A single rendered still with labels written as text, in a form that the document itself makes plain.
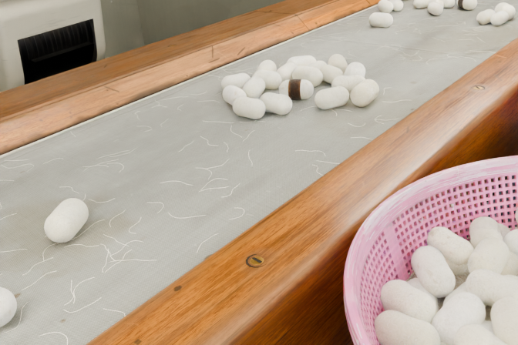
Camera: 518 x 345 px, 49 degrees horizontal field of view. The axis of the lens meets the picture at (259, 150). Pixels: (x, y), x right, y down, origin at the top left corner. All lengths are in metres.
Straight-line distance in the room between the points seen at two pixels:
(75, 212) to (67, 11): 0.75
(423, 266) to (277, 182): 0.14
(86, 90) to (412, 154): 0.37
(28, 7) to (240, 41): 0.43
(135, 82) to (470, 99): 0.36
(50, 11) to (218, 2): 1.79
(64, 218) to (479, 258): 0.25
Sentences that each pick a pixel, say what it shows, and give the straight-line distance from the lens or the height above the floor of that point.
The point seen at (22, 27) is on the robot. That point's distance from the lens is 1.07.
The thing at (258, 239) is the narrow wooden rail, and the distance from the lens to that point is 0.32.
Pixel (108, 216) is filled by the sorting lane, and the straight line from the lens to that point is 0.42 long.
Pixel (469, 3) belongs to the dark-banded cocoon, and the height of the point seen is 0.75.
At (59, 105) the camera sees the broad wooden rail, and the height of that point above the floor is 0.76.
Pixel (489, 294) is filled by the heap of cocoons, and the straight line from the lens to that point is 0.33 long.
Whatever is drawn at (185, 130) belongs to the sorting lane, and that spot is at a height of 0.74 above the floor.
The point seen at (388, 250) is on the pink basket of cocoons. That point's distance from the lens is 0.34.
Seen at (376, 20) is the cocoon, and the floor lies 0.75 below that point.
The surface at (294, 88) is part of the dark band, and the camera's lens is 0.58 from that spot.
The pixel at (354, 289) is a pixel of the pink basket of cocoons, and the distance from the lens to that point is 0.28.
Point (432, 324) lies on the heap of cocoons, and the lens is 0.31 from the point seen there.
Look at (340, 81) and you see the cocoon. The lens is 0.59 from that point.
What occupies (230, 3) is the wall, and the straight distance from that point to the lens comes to 2.77.
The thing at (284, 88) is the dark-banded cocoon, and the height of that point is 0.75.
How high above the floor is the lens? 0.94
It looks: 25 degrees down
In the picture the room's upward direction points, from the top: 6 degrees counter-clockwise
